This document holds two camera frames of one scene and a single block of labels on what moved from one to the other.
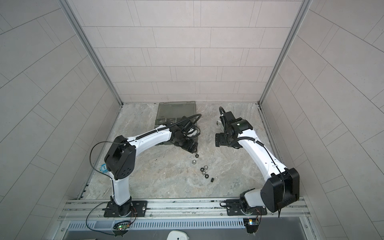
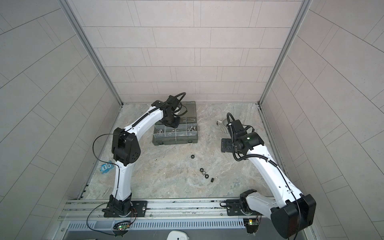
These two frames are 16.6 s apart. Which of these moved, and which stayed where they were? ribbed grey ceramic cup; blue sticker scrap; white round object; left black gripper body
Moved: left black gripper body
Stayed: blue sticker scrap; ribbed grey ceramic cup; white round object
